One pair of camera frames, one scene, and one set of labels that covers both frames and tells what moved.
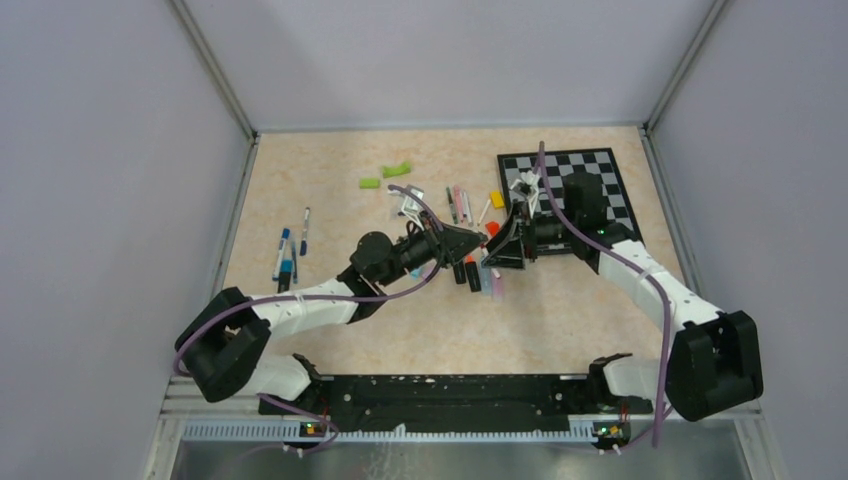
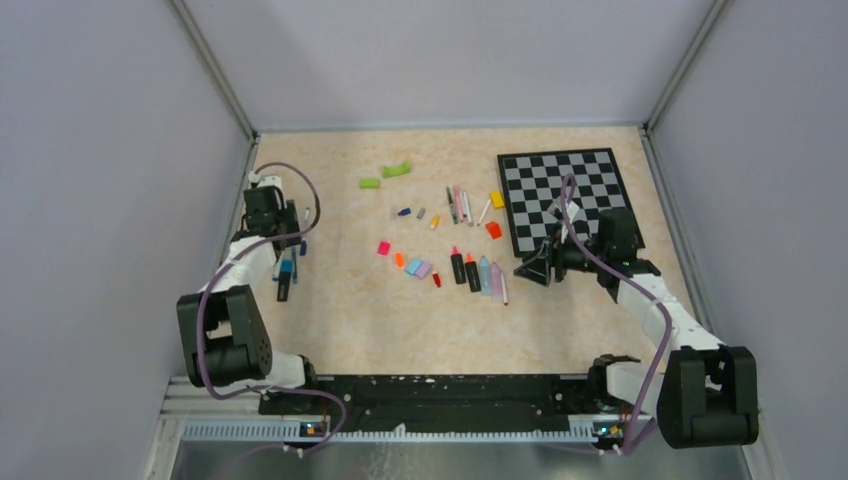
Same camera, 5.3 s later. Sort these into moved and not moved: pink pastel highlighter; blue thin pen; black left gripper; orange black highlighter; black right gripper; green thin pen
Moved: black left gripper; black right gripper
Not moved: orange black highlighter; blue thin pen; pink pastel highlighter; green thin pen
